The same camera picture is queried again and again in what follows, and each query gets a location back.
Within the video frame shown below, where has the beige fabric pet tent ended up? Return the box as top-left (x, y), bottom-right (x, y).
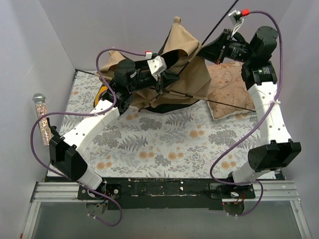
top-left (97, 16), bottom-right (211, 114)

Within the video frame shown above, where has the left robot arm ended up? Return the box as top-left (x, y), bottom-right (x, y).
top-left (49, 56), bottom-right (179, 199)

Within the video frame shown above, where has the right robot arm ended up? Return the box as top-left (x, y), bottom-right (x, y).
top-left (198, 26), bottom-right (302, 198)

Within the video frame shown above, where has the yellow double pet bowl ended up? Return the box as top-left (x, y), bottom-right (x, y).
top-left (93, 85), bottom-right (108, 107)

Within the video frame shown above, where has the beige patterned pillow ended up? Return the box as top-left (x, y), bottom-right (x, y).
top-left (207, 61), bottom-right (255, 120)

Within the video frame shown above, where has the floral table mat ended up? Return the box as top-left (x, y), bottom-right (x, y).
top-left (47, 69), bottom-right (277, 180)

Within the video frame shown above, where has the black microphone stand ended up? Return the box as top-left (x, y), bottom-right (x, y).
top-left (46, 117), bottom-right (60, 137)

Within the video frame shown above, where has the glitter toy microphone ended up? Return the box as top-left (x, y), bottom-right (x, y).
top-left (32, 93), bottom-right (52, 146)

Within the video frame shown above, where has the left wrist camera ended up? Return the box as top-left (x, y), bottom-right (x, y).
top-left (147, 56), bottom-right (166, 79)

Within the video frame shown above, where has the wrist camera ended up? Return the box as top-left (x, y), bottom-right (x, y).
top-left (228, 9), bottom-right (250, 37)
top-left (147, 56), bottom-right (166, 79)

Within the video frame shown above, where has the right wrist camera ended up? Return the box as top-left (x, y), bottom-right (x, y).
top-left (228, 9), bottom-right (250, 37)

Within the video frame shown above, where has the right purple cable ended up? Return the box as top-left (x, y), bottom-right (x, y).
top-left (209, 10), bottom-right (284, 218)

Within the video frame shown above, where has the purple cable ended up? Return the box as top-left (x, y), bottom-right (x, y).
top-left (209, 10), bottom-right (284, 218)
top-left (30, 48), bottom-right (153, 227)

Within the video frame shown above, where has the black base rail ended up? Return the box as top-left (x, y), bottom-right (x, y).
top-left (77, 177), bottom-right (257, 211)

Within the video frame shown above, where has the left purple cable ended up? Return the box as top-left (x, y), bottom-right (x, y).
top-left (30, 48), bottom-right (153, 227)

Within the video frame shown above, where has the aluminium frame rail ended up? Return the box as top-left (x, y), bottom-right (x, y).
top-left (21, 180), bottom-right (311, 239)

